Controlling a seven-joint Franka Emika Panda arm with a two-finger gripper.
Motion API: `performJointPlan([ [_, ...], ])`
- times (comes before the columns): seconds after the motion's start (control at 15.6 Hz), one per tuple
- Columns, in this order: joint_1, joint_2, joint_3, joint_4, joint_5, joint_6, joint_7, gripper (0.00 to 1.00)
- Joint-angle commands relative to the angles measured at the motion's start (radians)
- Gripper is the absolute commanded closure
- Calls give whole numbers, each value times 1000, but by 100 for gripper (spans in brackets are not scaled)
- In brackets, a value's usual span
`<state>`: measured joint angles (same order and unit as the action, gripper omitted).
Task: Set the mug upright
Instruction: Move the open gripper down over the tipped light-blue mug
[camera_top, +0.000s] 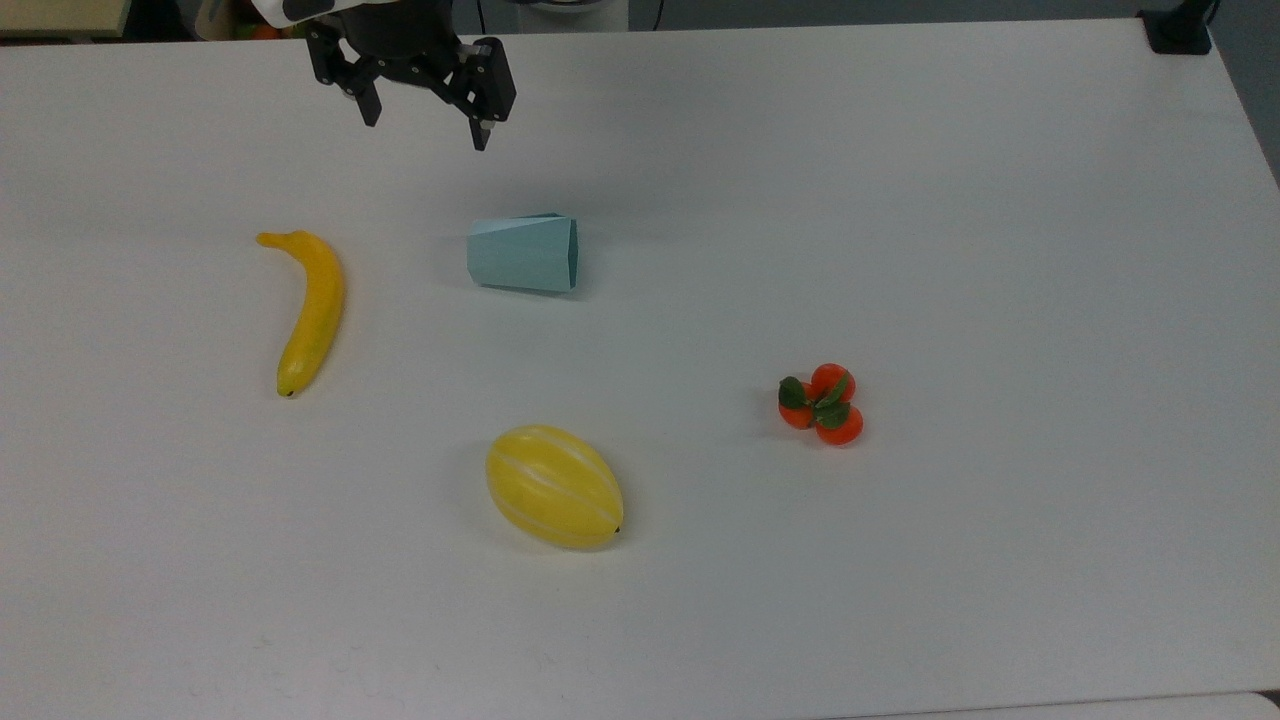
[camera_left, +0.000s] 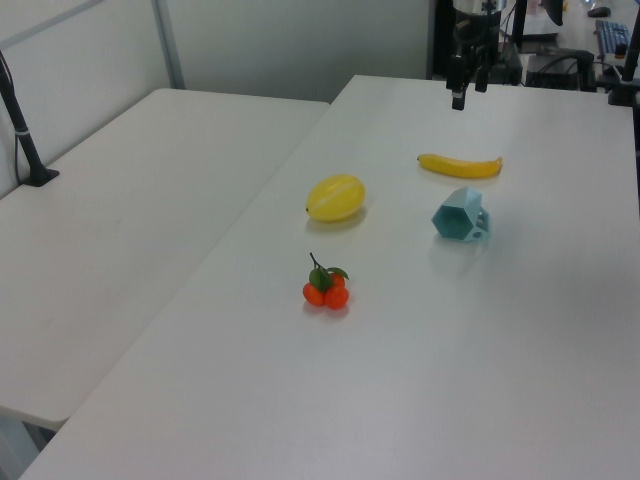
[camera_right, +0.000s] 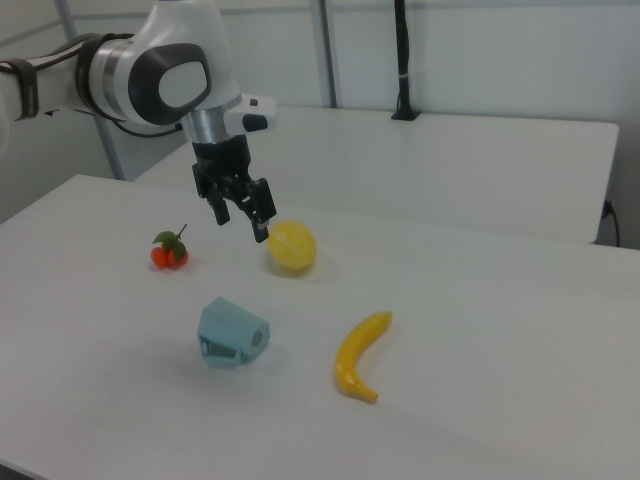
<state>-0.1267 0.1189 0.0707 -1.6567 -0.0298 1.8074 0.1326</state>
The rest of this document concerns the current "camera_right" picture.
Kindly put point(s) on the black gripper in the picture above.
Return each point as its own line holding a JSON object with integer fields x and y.
{"x": 222, "y": 160}

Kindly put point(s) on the light blue faceted mug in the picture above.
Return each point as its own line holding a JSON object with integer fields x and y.
{"x": 225, "y": 322}

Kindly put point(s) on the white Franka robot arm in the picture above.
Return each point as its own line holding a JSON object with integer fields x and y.
{"x": 150, "y": 30}

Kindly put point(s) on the yellow striped toy melon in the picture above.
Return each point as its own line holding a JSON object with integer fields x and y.
{"x": 292, "y": 246}

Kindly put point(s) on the orange tangerine cluster with leaves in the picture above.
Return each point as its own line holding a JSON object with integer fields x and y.
{"x": 169, "y": 254}

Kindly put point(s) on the yellow toy banana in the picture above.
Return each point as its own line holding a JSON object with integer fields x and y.
{"x": 350, "y": 356}

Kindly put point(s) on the white side table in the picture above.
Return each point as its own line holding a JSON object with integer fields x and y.
{"x": 450, "y": 165}

